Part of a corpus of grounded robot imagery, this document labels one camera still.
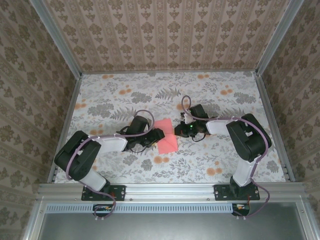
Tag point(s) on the pink cloth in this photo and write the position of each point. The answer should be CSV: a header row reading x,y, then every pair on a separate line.
x,y
166,146

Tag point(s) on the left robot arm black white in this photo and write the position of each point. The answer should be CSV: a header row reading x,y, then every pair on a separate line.
x,y
80,160

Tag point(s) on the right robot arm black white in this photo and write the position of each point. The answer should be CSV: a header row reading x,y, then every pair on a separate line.
x,y
250,140

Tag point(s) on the grey metal sheet panel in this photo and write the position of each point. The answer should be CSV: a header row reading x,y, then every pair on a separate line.
x,y
175,227

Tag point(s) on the floral printed table mat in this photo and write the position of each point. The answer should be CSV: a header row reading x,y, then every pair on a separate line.
x,y
150,87

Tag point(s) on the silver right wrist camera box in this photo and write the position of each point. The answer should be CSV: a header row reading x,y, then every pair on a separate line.
x,y
185,118

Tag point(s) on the aluminium mounting rail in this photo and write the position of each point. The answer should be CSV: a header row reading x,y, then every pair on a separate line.
x,y
170,192

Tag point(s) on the thin aluminium table rail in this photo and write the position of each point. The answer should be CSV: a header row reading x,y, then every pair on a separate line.
x,y
175,71

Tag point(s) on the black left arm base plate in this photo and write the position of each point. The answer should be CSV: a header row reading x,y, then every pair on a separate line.
x,y
118,192

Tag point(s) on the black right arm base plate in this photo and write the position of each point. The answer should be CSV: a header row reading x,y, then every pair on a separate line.
x,y
221,193

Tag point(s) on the aluminium table side rail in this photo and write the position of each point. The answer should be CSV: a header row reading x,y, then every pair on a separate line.
x,y
65,125
274,125

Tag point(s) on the aluminium frame post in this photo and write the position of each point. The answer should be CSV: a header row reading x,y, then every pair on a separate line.
x,y
277,37
58,37

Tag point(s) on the aluminium cabinet frame bar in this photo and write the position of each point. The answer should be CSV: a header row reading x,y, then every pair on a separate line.
x,y
303,220
35,220

